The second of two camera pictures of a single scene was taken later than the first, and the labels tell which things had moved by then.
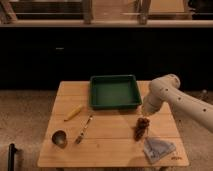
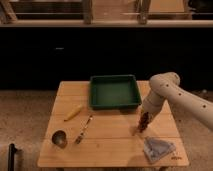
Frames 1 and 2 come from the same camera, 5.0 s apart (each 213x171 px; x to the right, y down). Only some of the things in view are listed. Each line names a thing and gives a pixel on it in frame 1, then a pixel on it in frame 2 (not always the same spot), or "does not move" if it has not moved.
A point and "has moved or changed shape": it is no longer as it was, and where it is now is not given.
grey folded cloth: [155, 148] does not move
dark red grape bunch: [140, 128] has moved or changed shape
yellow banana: [74, 113] does not move
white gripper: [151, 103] does not move
